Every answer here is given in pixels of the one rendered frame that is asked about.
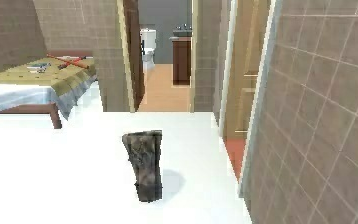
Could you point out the bed with olive blanket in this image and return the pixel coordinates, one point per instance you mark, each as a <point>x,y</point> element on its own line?
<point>37,80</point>

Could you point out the dark wooden sink cabinet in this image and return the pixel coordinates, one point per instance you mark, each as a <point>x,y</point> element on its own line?
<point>181,60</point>

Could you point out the grey mottled cloth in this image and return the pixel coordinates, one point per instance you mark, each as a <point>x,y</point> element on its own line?
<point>145,163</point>

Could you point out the dark brown room door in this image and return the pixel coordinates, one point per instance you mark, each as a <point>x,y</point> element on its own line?
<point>133,56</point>

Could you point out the white toilet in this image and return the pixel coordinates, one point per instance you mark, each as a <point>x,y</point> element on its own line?
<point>148,46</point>

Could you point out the light wooden room door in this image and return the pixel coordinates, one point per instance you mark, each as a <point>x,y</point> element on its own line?
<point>243,66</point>

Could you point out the grey sink with tap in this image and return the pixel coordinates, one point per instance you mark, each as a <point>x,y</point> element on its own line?
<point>183,31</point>

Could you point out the red thin stick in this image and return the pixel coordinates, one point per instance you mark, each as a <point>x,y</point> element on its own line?
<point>67,61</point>

